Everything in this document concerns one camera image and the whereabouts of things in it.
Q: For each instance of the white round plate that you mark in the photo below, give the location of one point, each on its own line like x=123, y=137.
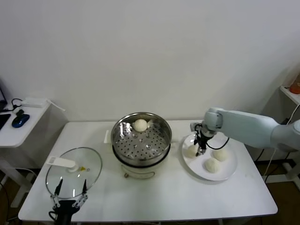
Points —
x=225, y=168

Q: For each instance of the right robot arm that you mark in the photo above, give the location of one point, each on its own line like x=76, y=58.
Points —
x=246, y=126

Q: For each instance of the white router box with antenna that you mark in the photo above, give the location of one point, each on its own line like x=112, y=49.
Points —
x=34, y=102

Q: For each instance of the white shelf desk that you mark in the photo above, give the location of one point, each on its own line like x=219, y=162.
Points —
x=274, y=103

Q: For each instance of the small black device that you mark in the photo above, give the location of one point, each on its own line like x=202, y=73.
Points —
x=20, y=112

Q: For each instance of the blue computer mouse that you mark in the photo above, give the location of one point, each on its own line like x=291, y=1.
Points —
x=20, y=121

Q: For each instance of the black power adapter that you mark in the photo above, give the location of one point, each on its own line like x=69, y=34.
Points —
x=286, y=121

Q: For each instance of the white steamed baozi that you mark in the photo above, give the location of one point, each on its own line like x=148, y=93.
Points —
x=211, y=166
x=140, y=125
x=190, y=152
x=220, y=155

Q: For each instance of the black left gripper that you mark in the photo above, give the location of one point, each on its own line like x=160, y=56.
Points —
x=67, y=205

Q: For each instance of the white side table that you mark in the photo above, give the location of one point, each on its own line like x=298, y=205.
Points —
x=30, y=126

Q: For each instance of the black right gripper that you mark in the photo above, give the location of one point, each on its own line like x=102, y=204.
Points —
x=201, y=138

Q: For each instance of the white electric cooking pot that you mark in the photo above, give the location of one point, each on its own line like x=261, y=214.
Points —
x=140, y=171

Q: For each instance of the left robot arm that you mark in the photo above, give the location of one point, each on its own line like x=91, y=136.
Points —
x=63, y=219

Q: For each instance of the stainless steel steamer basket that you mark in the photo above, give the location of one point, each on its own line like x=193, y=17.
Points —
x=140, y=150

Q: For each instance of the orange container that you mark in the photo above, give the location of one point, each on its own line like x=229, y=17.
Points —
x=294, y=87

